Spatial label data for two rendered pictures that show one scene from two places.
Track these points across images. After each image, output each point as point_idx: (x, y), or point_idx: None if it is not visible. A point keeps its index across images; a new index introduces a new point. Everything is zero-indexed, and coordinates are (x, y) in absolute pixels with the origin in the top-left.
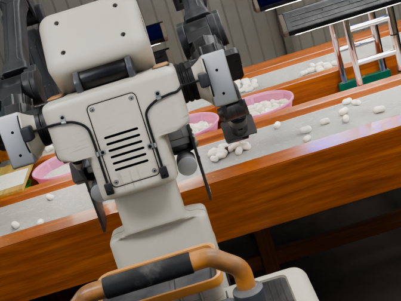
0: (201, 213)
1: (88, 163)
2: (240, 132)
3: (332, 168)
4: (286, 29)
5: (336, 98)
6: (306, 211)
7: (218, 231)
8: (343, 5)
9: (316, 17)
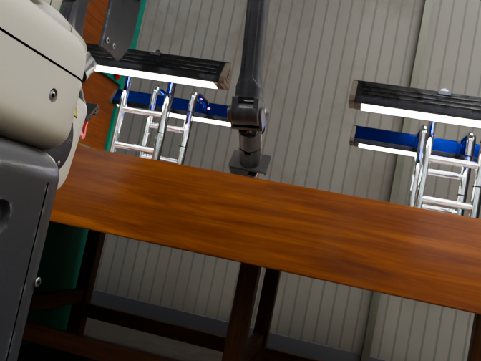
0: (55, 9)
1: None
2: (246, 161)
3: (316, 219)
4: (353, 93)
5: None
6: (259, 259)
7: (147, 225)
8: (428, 98)
9: (392, 96)
